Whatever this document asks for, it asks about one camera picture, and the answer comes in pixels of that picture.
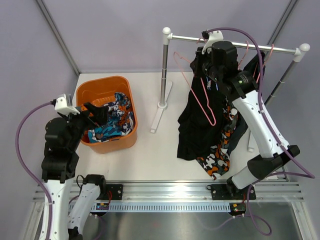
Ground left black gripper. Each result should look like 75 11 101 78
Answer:
60 102 109 151

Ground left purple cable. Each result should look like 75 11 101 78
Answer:
15 101 57 240

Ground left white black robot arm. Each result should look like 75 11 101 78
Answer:
39 100 108 240

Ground blue wire hanger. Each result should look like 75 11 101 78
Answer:
206 77 219 91

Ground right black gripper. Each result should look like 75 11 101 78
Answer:
190 46 223 84

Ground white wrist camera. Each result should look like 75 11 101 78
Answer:
54 94 80 116
201 30 224 55

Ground purple cable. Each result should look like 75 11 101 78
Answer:
15 101 57 240
206 27 316 236

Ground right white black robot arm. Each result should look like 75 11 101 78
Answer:
195 40 301 199

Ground pink wire hanger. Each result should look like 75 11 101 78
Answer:
173 37 217 126

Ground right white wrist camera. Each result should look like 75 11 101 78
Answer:
201 30 224 55

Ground orange plastic laundry basket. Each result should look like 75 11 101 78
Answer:
76 75 138 154

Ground black shorts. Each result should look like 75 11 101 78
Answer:
176 51 227 161

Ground dark navy shorts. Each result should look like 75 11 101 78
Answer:
227 55 259 155

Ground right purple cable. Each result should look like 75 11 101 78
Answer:
206 27 316 236

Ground orange grey camouflage shorts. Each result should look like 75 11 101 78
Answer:
196 105 239 181

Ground blue orange patterned shorts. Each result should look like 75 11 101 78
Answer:
87 92 136 144

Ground pink hanger under camouflage shorts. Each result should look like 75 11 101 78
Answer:
238 40 249 70

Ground white slotted cable duct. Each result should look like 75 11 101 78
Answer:
90 202 231 213

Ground silver clothes rack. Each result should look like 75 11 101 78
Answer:
149 26 312 153

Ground pink hanger under navy shorts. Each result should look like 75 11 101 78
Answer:
252 44 275 83

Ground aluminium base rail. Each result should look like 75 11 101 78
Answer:
32 181 305 203

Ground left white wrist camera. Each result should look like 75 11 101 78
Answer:
54 94 80 116

